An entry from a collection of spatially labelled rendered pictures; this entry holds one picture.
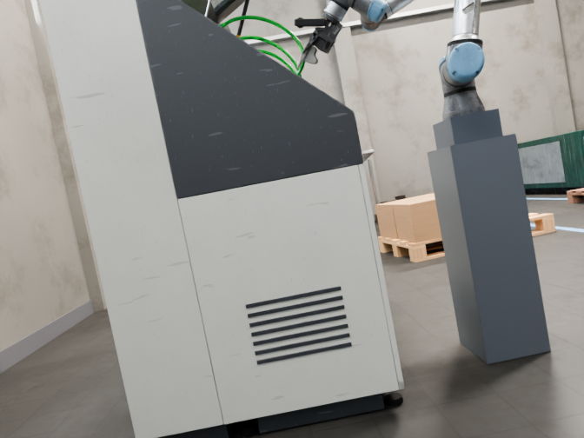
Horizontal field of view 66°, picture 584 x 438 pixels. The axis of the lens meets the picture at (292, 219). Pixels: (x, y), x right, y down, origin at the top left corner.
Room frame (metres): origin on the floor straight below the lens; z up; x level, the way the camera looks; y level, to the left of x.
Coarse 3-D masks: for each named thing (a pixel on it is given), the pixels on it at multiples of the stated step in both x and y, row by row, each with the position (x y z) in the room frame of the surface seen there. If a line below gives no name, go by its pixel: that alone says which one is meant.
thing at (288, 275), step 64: (256, 192) 1.39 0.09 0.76; (320, 192) 1.39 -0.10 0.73; (192, 256) 1.38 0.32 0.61; (256, 256) 1.39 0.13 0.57; (320, 256) 1.39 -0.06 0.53; (256, 320) 1.39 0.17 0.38; (320, 320) 1.39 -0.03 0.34; (384, 320) 1.39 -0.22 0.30; (256, 384) 1.39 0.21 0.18; (320, 384) 1.39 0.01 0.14; (384, 384) 1.39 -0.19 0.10
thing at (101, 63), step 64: (64, 0) 1.38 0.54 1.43; (128, 0) 1.38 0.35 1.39; (64, 64) 1.38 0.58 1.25; (128, 64) 1.38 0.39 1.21; (128, 128) 1.38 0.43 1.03; (128, 192) 1.38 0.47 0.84; (128, 256) 1.38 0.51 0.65; (128, 320) 1.38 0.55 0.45; (192, 320) 1.38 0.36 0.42; (128, 384) 1.38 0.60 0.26; (192, 384) 1.38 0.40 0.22
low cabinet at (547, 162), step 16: (528, 144) 6.87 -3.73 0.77; (544, 144) 6.47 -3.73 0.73; (560, 144) 6.14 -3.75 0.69; (576, 144) 5.82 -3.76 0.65; (528, 160) 6.92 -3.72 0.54; (544, 160) 6.53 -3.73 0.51; (560, 160) 6.18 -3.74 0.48; (576, 160) 5.86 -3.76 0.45; (528, 176) 6.99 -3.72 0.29; (544, 176) 6.60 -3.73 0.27; (560, 176) 6.24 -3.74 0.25; (576, 176) 5.91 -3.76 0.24; (528, 192) 7.15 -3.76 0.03; (544, 192) 6.74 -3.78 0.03; (560, 192) 6.38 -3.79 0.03
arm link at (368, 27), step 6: (384, 0) 1.72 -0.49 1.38; (390, 0) 1.72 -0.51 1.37; (396, 0) 1.71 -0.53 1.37; (402, 0) 1.72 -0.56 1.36; (408, 0) 1.72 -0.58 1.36; (414, 0) 1.74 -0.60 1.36; (390, 6) 1.72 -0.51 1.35; (396, 6) 1.73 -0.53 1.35; (402, 6) 1.73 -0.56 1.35; (390, 12) 1.74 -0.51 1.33; (384, 18) 1.75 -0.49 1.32; (366, 24) 1.74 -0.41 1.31; (372, 24) 1.74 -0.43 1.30; (378, 24) 1.77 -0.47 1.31; (372, 30) 1.81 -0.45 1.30
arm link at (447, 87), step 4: (444, 56) 1.70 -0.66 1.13; (440, 60) 1.71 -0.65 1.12; (444, 60) 1.69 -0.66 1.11; (440, 64) 1.71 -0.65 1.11; (440, 68) 1.72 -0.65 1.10; (440, 72) 1.73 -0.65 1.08; (444, 76) 1.66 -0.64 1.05; (444, 80) 1.68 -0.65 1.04; (444, 84) 1.71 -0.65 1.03; (448, 84) 1.68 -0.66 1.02; (468, 84) 1.66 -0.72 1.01; (472, 84) 1.67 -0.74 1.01; (444, 88) 1.71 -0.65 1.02; (448, 88) 1.69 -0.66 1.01; (452, 88) 1.68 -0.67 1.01; (456, 88) 1.67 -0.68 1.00; (460, 88) 1.67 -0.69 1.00; (444, 92) 1.72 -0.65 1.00
